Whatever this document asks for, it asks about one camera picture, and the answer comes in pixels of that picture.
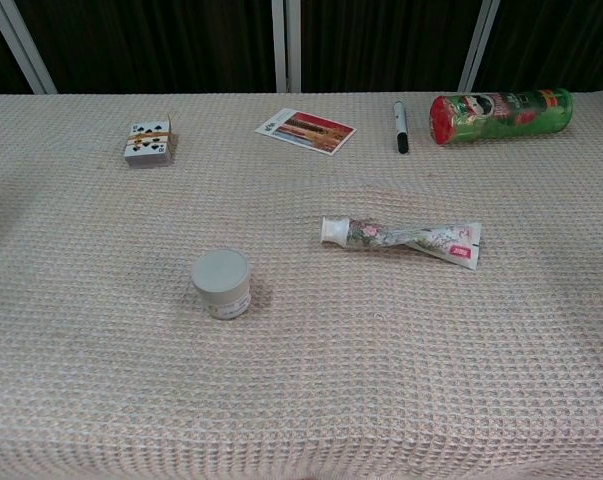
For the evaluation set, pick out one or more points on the white cream tube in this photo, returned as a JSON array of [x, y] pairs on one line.
[[381, 237]]

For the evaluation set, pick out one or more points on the small white round jar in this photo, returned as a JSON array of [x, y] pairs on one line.
[[220, 280]]

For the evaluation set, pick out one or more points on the red photo postcard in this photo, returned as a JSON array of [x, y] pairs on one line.
[[311, 131]]

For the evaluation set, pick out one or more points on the black marker pen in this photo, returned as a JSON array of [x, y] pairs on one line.
[[401, 127]]

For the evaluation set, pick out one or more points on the rubber-banded playing card deck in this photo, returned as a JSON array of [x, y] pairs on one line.
[[148, 147]]

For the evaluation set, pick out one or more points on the green Pringles can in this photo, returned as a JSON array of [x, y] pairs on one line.
[[501, 117]]

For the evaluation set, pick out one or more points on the white upright partition post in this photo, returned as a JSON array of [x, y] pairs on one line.
[[287, 45]]

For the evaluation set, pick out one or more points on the white slanted partition post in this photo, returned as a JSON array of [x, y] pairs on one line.
[[478, 45], [26, 50]]

